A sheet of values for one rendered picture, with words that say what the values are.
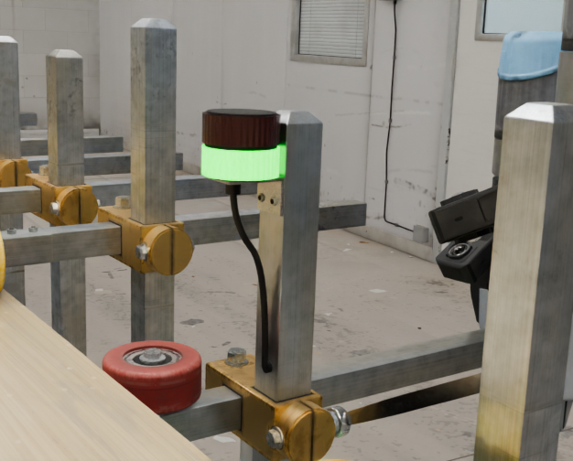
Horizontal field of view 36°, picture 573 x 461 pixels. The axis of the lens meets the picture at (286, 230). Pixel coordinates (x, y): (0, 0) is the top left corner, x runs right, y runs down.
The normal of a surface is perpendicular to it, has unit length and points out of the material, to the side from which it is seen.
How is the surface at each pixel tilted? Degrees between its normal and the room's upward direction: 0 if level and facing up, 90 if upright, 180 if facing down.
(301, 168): 90
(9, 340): 0
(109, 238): 90
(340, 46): 90
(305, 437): 90
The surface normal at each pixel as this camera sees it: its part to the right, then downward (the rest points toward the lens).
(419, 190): -0.87, 0.07
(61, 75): 0.56, 0.20
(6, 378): 0.04, -0.98
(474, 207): -0.55, 0.12
